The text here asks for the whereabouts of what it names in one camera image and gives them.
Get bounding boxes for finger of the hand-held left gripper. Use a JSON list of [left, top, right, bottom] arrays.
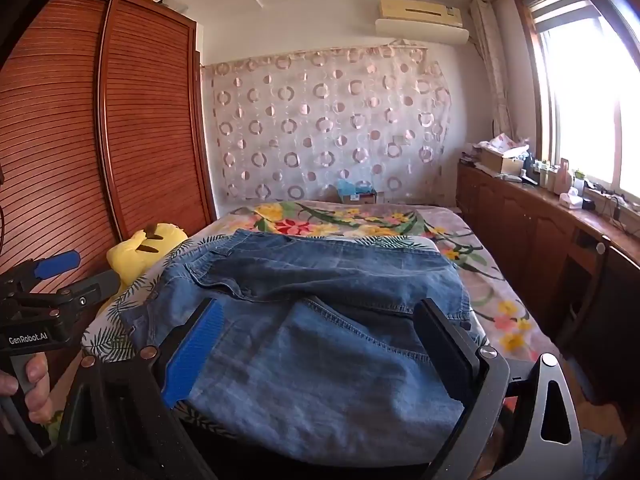
[[0, 251, 82, 302], [17, 270, 121, 311]]

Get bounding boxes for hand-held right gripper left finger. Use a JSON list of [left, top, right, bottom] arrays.
[[55, 297, 221, 480]]

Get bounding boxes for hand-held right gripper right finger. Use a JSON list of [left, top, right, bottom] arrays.
[[414, 299, 583, 480]]

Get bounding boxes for blue denim pants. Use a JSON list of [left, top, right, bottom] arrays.
[[120, 228, 483, 466]]

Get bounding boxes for person's left hand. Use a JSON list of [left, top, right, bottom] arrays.
[[0, 352, 53, 426]]

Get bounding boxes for palm leaf bed sheet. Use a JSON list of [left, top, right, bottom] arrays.
[[82, 232, 486, 433]]

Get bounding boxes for yellow plush toy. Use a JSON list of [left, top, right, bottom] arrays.
[[106, 222, 188, 291]]

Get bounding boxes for low wooden cabinet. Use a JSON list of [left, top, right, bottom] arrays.
[[456, 160, 640, 411]]

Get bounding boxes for wooden louvered wardrobe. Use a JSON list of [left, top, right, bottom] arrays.
[[0, 0, 218, 311]]

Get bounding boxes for floral blanket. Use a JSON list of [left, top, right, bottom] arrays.
[[220, 200, 556, 361]]

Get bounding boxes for crumpled blue denim jeans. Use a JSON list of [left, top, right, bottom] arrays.
[[582, 435, 617, 480]]

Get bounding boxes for large cardboard box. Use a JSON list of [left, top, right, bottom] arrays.
[[480, 147, 523, 176]]

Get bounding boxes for crumpled pink white paper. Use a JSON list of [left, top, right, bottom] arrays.
[[475, 132, 531, 155]]

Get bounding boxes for circle patterned sheer curtain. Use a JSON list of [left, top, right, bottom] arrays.
[[200, 45, 453, 206]]

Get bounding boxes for beige window curtain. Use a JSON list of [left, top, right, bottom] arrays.
[[470, 0, 513, 136]]

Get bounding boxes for wooden framed window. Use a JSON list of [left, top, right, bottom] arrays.
[[515, 0, 640, 211]]

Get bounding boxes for beige air conditioner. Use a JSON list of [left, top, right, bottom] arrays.
[[378, 0, 463, 28]]

